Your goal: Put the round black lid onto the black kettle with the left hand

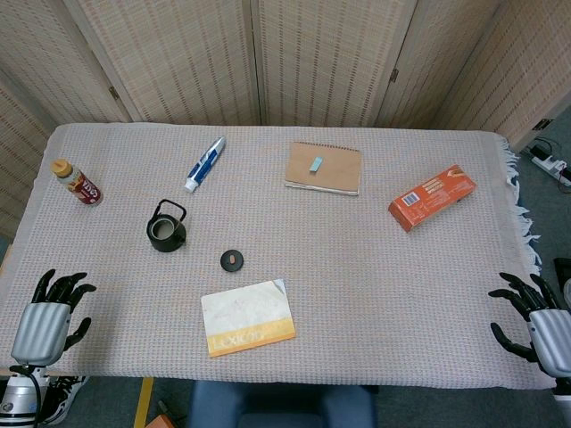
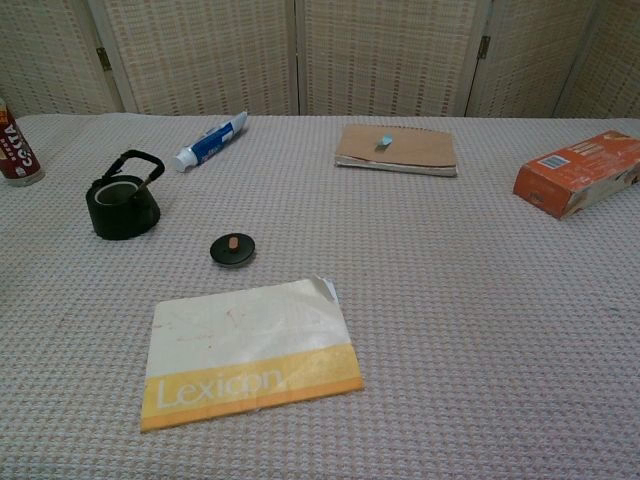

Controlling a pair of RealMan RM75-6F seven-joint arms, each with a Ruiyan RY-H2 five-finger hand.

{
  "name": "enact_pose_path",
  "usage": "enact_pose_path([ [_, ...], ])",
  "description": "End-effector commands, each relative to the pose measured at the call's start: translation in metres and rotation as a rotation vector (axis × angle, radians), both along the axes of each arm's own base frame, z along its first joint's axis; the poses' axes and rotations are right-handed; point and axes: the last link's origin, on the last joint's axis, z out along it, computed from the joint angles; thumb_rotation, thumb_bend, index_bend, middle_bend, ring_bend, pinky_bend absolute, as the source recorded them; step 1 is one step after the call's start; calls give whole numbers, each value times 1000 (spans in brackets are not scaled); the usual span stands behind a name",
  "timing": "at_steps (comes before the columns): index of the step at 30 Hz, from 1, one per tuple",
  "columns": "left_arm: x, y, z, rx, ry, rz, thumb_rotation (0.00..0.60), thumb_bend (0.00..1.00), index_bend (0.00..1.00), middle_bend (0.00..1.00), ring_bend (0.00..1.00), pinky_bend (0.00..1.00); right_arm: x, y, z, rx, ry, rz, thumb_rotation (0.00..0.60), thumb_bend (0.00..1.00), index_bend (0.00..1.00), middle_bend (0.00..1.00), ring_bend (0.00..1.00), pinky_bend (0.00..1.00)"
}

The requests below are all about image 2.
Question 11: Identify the white yellow Lexicon book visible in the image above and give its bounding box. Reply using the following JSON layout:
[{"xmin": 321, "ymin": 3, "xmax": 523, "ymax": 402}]
[{"xmin": 139, "ymin": 274, "xmax": 365, "ymax": 434}]

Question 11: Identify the brown cover notebook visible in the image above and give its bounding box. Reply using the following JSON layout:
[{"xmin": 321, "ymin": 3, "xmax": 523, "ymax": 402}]
[{"xmin": 334, "ymin": 123, "xmax": 460, "ymax": 179}]

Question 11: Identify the orange cardboard box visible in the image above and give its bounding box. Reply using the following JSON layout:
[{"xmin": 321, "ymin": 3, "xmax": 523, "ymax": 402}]
[{"xmin": 512, "ymin": 130, "xmax": 640, "ymax": 221}]

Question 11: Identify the woven folding screen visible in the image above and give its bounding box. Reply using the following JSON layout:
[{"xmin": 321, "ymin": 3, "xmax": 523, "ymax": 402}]
[{"xmin": 0, "ymin": 0, "xmax": 640, "ymax": 120}]

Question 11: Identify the red Costa coffee bottle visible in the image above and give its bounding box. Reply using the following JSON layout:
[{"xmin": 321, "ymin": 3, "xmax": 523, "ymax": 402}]
[{"xmin": 0, "ymin": 97, "xmax": 47, "ymax": 188}]

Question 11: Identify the black teapot lid wooden knob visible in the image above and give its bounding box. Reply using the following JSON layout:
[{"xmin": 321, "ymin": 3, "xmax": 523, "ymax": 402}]
[{"xmin": 208, "ymin": 233, "xmax": 258, "ymax": 269}]

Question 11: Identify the black cast iron teapot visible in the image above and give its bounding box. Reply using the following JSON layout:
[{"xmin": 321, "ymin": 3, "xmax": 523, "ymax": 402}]
[{"xmin": 85, "ymin": 149, "xmax": 167, "ymax": 242}]

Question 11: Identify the blue white toothpaste tube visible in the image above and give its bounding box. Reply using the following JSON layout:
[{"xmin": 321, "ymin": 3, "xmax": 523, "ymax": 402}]
[{"xmin": 172, "ymin": 110, "xmax": 250, "ymax": 174}]

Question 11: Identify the white waffle weave tablecloth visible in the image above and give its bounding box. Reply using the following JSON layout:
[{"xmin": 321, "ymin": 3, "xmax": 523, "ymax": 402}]
[{"xmin": 0, "ymin": 113, "xmax": 640, "ymax": 480}]

